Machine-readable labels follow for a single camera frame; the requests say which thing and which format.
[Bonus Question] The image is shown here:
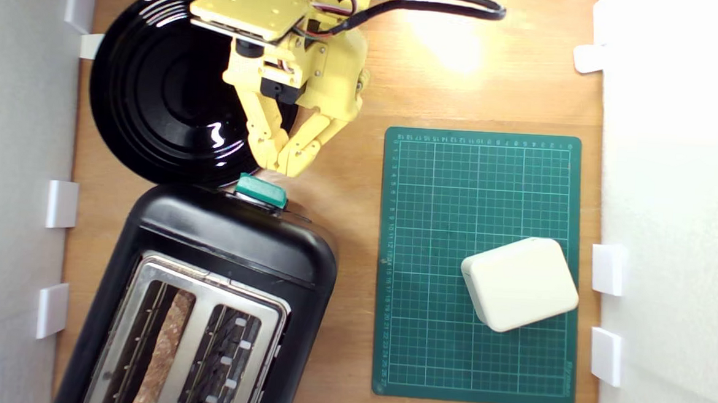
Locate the brown bread slice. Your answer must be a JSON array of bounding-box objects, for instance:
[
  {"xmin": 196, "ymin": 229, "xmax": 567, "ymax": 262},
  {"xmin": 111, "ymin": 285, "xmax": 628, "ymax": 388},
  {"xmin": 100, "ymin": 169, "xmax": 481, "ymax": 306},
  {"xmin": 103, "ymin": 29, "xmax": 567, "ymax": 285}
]
[{"xmin": 129, "ymin": 288, "xmax": 196, "ymax": 403}]

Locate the green toaster lever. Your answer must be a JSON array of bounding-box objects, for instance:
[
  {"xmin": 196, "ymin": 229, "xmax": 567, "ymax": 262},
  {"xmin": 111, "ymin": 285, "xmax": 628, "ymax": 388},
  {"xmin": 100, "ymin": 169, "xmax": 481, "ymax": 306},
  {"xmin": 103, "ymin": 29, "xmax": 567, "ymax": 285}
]
[{"xmin": 234, "ymin": 172, "xmax": 289, "ymax": 210}]

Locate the white wall clip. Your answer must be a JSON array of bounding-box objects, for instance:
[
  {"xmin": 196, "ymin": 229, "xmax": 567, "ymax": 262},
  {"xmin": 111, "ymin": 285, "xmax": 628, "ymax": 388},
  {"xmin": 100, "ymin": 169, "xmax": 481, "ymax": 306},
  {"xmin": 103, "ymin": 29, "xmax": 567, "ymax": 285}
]
[
  {"xmin": 45, "ymin": 180, "xmax": 80, "ymax": 230},
  {"xmin": 572, "ymin": 43, "xmax": 608, "ymax": 75},
  {"xmin": 64, "ymin": 0, "xmax": 97, "ymax": 35},
  {"xmin": 589, "ymin": 327, "xmax": 625, "ymax": 388},
  {"xmin": 590, "ymin": 243, "xmax": 629, "ymax": 297},
  {"xmin": 79, "ymin": 32, "xmax": 106, "ymax": 61},
  {"xmin": 36, "ymin": 281, "xmax": 70, "ymax": 341}
]

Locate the black two-slot toaster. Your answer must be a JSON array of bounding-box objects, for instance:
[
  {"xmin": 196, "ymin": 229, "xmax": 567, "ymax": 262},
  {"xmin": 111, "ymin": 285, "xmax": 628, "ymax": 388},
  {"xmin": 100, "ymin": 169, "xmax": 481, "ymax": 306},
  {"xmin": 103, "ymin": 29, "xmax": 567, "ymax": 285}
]
[{"xmin": 53, "ymin": 177, "xmax": 343, "ymax": 403}]

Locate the black round plate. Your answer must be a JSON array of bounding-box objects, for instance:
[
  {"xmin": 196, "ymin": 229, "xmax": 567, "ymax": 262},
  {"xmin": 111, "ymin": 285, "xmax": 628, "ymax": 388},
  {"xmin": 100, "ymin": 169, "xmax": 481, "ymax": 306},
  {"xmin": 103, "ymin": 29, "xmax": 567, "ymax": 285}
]
[{"xmin": 85, "ymin": 0, "xmax": 304, "ymax": 193}]

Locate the green cutting mat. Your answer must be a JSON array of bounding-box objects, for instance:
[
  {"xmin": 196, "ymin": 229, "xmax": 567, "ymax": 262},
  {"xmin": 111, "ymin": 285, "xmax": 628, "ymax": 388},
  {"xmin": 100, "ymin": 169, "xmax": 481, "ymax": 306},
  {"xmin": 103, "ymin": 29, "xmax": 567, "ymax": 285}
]
[{"xmin": 371, "ymin": 126, "xmax": 589, "ymax": 403}]

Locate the yellow flat camera mount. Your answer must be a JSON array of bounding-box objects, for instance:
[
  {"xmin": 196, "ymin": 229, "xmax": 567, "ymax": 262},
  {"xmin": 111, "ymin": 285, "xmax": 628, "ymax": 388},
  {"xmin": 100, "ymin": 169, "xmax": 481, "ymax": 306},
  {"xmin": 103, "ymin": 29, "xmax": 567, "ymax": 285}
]
[{"xmin": 188, "ymin": 0, "xmax": 312, "ymax": 45}]

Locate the white rounded block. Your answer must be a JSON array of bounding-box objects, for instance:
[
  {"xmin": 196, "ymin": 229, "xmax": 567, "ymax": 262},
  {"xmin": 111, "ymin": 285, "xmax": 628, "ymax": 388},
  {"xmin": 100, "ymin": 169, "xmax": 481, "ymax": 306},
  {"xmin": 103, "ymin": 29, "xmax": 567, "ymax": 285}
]
[{"xmin": 457, "ymin": 233, "xmax": 582, "ymax": 337}]

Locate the black cable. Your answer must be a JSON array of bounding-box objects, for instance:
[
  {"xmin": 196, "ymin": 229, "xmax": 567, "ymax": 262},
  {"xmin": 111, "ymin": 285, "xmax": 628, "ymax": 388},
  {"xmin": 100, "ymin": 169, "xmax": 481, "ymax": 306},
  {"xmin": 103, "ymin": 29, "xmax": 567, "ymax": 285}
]
[{"xmin": 306, "ymin": 0, "xmax": 507, "ymax": 50}]

